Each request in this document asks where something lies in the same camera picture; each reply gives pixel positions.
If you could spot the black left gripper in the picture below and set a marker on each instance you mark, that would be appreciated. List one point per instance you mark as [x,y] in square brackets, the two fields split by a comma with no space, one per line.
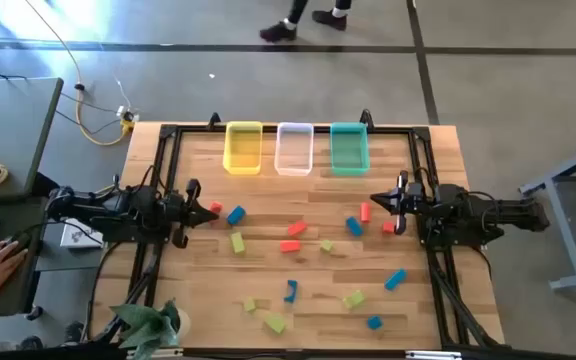
[178,210]

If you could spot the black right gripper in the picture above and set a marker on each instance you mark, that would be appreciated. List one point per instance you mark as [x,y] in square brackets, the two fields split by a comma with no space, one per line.
[413,205]

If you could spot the small red cube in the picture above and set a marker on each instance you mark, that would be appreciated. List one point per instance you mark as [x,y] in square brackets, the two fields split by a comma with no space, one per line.
[388,227]

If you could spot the red rectangular block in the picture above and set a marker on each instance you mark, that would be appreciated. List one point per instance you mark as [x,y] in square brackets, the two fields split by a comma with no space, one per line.
[365,212]
[297,229]
[290,246]

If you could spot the blue rectangular block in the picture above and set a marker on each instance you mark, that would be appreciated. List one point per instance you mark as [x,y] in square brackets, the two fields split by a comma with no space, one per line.
[236,215]

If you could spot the blue cylinder block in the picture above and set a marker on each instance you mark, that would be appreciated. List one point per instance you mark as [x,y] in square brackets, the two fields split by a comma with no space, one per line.
[354,226]

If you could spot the green rectangular block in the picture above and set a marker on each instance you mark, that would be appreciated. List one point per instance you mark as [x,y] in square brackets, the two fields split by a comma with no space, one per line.
[237,243]

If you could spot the long blue block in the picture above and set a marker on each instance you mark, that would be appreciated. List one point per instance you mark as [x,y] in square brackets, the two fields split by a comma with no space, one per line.
[395,279]

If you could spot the small green cube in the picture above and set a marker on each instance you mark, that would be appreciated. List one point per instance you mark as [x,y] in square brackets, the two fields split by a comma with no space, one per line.
[326,245]
[250,305]

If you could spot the green arch block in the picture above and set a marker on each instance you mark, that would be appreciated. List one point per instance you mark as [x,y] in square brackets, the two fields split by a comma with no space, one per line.
[354,299]

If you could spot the large green block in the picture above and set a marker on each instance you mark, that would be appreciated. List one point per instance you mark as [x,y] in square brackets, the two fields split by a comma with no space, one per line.
[274,323]

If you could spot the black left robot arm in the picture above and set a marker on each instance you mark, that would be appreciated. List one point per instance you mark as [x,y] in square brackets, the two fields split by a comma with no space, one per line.
[118,210]

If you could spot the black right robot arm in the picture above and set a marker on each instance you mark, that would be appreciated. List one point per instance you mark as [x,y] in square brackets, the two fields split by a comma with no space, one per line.
[493,215]

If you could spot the teal plastic bin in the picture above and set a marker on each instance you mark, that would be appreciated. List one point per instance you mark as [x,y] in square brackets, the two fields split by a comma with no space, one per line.
[350,150]

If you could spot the yellow plastic bin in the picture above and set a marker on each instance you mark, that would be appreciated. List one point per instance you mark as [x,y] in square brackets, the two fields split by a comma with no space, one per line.
[243,150]

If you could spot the white plant pot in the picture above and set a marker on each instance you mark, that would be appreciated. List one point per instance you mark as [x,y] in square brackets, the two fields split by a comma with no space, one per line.
[185,322]

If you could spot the clear plastic bin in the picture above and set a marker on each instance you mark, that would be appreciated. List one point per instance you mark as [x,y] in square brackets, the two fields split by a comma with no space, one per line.
[294,150]

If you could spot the white printed box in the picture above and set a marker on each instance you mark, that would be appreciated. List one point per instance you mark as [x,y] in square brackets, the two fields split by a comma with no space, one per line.
[80,237]

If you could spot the small blue cube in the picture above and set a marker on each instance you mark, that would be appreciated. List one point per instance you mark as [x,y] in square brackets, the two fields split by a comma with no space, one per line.
[374,323]

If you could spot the blue arch block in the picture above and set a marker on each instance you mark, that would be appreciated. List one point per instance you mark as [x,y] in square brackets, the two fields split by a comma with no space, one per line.
[289,298]

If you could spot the green artificial plant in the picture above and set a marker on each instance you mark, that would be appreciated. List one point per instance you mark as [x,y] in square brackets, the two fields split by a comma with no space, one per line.
[148,327]

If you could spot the white power strip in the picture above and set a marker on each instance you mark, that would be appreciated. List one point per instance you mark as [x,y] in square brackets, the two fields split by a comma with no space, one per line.
[122,110]

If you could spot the silver aluminium bar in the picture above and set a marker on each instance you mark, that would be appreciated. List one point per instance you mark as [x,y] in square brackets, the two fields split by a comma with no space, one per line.
[433,355]
[158,353]

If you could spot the black desk foot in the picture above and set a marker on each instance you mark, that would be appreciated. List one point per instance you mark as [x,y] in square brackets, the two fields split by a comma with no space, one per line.
[40,184]

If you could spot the dark desk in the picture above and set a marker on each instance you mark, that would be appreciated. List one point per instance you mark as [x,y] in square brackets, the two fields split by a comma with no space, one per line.
[13,212]

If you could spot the black caster wheel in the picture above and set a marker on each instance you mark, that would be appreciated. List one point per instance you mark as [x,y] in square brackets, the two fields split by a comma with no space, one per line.
[34,313]

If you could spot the grey desk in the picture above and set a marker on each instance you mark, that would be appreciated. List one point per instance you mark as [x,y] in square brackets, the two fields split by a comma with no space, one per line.
[8,125]

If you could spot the blue-grey metal table frame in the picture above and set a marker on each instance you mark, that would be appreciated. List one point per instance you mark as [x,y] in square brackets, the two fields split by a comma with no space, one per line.
[560,220]

